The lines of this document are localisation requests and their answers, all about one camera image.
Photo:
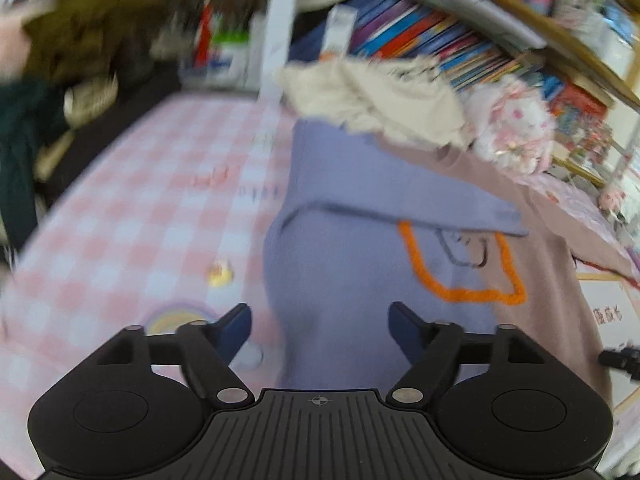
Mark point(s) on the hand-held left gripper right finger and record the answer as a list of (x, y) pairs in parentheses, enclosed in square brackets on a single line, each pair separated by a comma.
[(404, 332)]

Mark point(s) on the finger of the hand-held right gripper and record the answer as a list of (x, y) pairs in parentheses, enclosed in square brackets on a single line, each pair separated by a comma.
[(620, 360)]

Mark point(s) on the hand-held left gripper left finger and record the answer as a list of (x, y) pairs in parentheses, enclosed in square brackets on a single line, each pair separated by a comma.
[(235, 332)]

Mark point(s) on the purple and pink sweater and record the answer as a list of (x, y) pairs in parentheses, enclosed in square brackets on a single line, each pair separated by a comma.
[(350, 260)]

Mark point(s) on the small pink plush pig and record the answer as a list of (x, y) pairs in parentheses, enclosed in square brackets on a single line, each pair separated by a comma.
[(612, 199)]

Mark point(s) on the pink checkered desk mat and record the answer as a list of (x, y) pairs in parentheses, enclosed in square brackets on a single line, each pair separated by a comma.
[(125, 200)]

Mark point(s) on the colourful beaded ornament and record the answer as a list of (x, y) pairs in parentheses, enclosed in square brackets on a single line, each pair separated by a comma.
[(585, 142)]

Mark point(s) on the white pink plush bunny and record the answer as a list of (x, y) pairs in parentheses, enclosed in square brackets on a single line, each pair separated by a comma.
[(510, 120)]

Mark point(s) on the cream garment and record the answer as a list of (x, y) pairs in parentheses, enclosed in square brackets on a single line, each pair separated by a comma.
[(380, 95)]

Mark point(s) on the red boxed book set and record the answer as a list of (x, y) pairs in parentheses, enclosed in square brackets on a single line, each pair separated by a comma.
[(575, 105)]

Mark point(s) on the white plastic bottle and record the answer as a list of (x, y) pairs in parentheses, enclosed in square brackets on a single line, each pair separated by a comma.
[(230, 60)]

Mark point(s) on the dark green cloth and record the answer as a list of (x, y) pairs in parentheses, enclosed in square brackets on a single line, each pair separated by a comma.
[(20, 150)]

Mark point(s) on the white orange box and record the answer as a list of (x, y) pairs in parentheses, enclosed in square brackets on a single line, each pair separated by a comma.
[(337, 30)]

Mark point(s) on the dark olive bag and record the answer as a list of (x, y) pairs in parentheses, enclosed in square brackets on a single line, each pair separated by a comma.
[(85, 45)]

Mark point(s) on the wooden bookshelf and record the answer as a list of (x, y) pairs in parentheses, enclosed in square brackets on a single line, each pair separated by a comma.
[(280, 10)]

